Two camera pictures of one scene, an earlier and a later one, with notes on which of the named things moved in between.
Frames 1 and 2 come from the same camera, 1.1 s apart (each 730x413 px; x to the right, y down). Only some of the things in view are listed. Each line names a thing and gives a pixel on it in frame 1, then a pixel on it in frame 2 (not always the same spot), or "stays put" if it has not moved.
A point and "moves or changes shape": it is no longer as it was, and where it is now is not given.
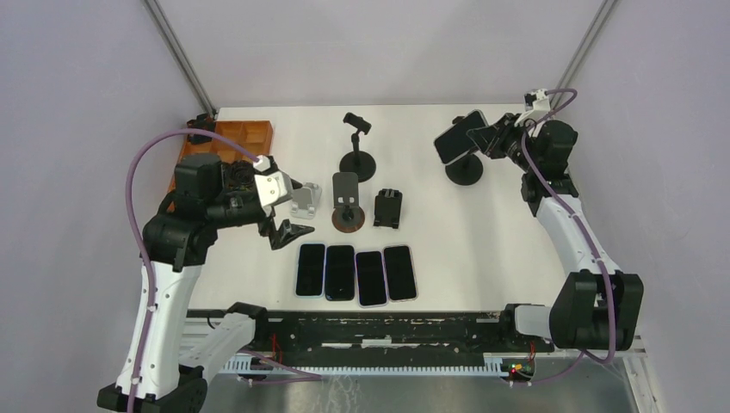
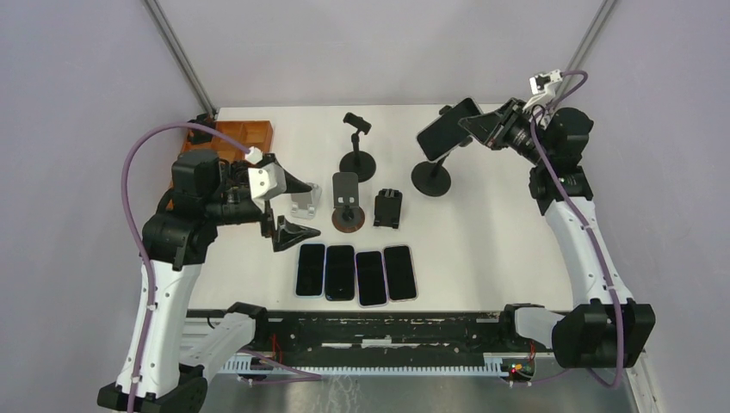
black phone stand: x=467 y=169 → x=431 y=179
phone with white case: x=454 y=142 moves or changes shape
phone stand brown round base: x=348 y=216 stays put
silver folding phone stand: x=306 y=200 stays put
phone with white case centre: x=372 y=286 stays put
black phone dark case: x=339 y=280 stays put
